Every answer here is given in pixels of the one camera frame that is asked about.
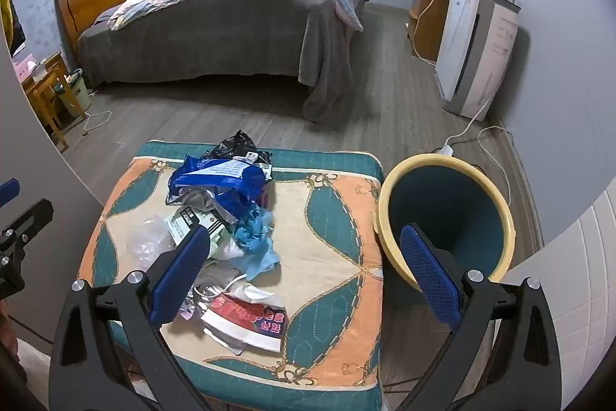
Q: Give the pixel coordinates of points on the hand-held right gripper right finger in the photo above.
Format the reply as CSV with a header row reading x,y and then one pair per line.
x,y
430,276

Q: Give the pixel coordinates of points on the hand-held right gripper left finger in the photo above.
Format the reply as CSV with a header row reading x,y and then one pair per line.
x,y
180,276

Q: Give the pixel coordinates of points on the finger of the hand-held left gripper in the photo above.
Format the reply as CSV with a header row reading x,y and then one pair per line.
x,y
29,218
8,192

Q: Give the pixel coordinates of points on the clear plastic bag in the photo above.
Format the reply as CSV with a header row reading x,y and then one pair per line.
x,y
149,242

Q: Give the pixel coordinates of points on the white tissue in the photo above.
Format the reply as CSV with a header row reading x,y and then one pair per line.
x,y
226,254

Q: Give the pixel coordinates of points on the white green labelled packet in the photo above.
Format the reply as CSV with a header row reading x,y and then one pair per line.
x,y
185,218

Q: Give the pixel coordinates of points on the yellow bin with teal inside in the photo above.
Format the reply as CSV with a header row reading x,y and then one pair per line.
x,y
442,199

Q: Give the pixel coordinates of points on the light blue face mask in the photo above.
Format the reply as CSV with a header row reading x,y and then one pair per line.
x,y
255,242

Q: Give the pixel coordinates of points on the red white packet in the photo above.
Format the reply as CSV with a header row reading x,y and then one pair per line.
x,y
250,319

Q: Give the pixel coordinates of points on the blue plastic bag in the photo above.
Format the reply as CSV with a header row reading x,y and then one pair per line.
x,y
216,175

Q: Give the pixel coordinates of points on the black plastic bag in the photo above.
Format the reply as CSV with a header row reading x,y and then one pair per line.
x,y
236,146

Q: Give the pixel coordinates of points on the wooden bedside table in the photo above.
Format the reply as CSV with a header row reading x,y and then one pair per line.
x,y
48,88

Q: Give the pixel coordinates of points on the small green bin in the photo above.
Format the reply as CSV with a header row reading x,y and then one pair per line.
x,y
74,98

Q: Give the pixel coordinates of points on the teal orange patterned mat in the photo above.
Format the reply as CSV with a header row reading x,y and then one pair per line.
x,y
313,257

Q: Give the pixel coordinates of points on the white power strip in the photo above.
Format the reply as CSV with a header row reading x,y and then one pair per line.
x,y
445,150

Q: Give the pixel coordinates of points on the pink tissue box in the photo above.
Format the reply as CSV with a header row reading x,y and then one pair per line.
x,y
24,64

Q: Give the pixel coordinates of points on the white cabinet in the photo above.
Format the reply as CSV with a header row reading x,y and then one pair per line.
x,y
577,295

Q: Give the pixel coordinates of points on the hanging dark clothes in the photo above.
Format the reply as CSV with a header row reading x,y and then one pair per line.
x,y
9,6

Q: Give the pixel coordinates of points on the white air purifier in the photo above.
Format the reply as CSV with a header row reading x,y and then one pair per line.
x,y
462,45

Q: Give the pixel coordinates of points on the bed with grey blanket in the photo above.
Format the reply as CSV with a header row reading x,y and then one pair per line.
x,y
216,40

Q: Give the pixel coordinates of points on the wooden cabinet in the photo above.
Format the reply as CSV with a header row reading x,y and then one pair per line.
x,y
430,26

